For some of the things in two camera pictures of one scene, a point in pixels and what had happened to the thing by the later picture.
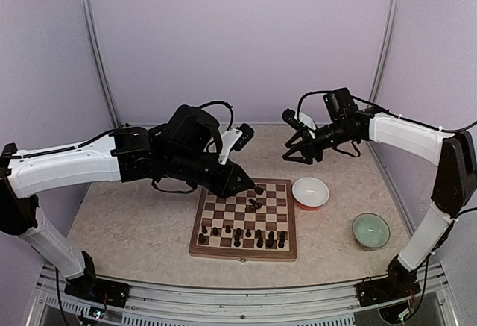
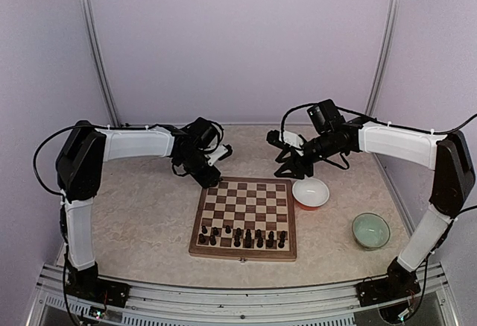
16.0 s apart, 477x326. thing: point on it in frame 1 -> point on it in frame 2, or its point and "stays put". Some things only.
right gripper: (307, 145) -> (298, 165)
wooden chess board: (248, 227) stays put
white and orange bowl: (309, 192) stays put
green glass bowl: (370, 230) stays put
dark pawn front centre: (237, 243) stays put
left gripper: (226, 186) -> (206, 180)
